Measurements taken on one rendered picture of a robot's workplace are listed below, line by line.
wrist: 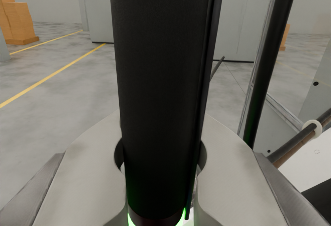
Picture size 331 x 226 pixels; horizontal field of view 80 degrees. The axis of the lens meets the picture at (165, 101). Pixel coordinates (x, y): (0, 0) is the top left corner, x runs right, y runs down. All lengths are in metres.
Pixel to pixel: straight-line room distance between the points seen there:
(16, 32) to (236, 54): 6.90
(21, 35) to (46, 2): 6.36
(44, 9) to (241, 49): 11.66
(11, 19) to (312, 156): 8.28
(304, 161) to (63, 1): 13.70
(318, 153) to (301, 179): 0.07
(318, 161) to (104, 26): 7.36
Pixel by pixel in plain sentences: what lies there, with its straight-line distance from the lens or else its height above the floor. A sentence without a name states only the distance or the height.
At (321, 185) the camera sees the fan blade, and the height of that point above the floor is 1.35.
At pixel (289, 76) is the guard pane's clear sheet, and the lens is 1.27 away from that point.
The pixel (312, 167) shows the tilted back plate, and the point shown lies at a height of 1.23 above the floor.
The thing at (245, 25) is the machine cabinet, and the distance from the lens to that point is 5.80.
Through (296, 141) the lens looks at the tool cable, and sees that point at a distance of 0.32.
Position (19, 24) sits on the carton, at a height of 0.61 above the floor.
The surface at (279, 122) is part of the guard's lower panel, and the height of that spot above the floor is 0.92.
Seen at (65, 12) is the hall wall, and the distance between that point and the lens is 13.89.
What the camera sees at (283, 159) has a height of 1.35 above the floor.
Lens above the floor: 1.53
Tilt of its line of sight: 28 degrees down
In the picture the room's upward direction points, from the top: 2 degrees clockwise
